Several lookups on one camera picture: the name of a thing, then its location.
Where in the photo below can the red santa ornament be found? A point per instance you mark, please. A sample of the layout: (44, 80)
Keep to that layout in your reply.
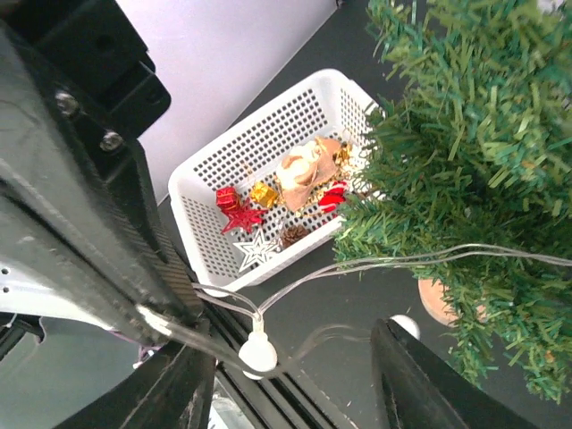
(333, 197)

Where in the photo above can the beige burlap sack ornament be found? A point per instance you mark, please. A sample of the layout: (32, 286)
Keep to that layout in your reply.
(305, 167)

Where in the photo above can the silver star ornament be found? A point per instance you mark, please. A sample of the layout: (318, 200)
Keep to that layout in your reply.
(258, 251)

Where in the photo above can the white plastic basket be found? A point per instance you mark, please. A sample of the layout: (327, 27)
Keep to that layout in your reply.
(325, 104)

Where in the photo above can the brown pine cone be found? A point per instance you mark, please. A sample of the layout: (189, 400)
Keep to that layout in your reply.
(292, 234)

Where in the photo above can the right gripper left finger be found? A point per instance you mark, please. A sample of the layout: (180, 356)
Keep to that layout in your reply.
(173, 389)

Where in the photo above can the small green christmas tree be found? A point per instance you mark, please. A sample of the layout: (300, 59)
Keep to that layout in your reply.
(474, 163)

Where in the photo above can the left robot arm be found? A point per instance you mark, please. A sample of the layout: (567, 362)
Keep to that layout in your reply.
(81, 236)

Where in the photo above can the gold gift box ornament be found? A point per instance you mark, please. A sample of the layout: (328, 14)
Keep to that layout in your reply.
(264, 195)

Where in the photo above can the red gold gift ornament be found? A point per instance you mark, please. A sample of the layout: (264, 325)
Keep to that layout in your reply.
(228, 200)

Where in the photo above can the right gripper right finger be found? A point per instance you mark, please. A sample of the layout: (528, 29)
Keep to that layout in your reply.
(414, 388)

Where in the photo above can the red star ornament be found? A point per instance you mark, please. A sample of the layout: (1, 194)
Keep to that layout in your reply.
(244, 217)

